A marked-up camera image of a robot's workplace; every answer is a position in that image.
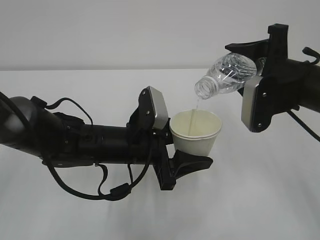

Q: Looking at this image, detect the black camera cable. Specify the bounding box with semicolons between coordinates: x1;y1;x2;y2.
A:
287;46;320;142
31;96;153;202

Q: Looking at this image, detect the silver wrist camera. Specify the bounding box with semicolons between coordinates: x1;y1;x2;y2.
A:
138;85;169;130
240;74;301;133

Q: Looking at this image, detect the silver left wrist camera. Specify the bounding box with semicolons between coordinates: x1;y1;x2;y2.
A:
138;85;169;130

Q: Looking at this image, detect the black left camera cable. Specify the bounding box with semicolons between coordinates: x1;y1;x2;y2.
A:
31;96;153;202

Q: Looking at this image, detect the white paper cup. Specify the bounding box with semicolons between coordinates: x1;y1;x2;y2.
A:
169;109;223;157

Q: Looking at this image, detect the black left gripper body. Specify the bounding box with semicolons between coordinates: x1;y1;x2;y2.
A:
126;107;181;192

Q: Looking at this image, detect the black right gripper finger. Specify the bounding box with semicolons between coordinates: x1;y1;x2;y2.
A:
224;39;269;59

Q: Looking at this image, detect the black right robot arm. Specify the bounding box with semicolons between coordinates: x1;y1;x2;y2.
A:
225;23;320;116

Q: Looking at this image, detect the black right camera cable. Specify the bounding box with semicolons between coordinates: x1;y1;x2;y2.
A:
287;46;320;142

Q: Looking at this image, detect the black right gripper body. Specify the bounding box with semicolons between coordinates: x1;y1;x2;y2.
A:
236;23;311;98

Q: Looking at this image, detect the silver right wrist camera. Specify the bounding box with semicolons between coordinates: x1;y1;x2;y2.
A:
240;74;301;133

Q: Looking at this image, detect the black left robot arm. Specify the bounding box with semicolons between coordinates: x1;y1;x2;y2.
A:
0;87;213;201

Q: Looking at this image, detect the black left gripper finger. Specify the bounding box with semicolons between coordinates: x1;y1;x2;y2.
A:
172;150;213;180

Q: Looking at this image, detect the clear water bottle green label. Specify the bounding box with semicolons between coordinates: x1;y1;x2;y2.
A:
194;52;257;100

